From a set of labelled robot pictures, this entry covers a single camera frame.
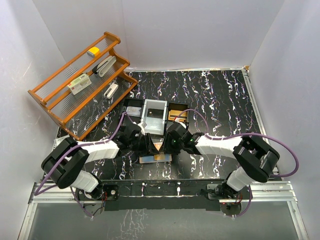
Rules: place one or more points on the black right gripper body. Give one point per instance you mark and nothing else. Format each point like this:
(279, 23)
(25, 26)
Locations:
(175, 146)

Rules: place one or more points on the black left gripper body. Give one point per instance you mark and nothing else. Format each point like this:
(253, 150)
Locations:
(137, 145)

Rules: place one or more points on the beige leather card holder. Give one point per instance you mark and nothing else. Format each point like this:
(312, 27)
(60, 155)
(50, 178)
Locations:
(158, 158)

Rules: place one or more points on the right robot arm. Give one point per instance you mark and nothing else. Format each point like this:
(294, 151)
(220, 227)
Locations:
(256, 157)

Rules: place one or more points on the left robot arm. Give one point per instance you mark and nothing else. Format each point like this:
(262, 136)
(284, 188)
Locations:
(64, 165)

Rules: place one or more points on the silver card in left tray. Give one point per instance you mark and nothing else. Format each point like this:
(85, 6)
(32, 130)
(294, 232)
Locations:
(133, 111)

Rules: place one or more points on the black card in white tray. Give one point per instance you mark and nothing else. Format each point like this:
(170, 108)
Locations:
(155, 113)

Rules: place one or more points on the black right tray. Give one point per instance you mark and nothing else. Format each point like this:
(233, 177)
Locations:
(176, 106)

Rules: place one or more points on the black tray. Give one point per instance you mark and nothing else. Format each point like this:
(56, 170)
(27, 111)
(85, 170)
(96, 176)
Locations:
(131, 102)
(176, 106)

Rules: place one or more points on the white tray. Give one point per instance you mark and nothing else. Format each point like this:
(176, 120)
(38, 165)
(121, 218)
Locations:
(154, 126)

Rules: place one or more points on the black left tray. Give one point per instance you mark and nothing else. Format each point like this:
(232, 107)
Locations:
(131, 102)

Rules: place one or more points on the small white stapler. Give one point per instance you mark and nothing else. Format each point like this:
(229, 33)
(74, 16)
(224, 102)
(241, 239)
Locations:
(108, 94)

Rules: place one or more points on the orange wooden shelf rack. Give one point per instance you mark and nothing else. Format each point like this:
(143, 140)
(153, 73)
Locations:
(86, 89)

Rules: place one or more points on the white printed paper sheet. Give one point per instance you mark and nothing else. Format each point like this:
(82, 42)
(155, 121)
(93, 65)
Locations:
(57, 141)

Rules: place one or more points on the white staples box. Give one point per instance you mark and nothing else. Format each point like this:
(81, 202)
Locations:
(79, 83)

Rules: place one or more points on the white black stapler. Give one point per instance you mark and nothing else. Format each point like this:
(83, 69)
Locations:
(103, 67)

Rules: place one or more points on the yellow white tape measure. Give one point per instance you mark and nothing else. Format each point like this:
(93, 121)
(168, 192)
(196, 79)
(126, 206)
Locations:
(93, 51)

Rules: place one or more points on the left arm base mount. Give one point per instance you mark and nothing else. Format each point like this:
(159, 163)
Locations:
(106, 192)

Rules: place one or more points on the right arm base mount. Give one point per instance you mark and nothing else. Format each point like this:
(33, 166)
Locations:
(222, 191)

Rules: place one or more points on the aluminium frame rail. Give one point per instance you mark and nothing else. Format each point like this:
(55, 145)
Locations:
(170, 195)

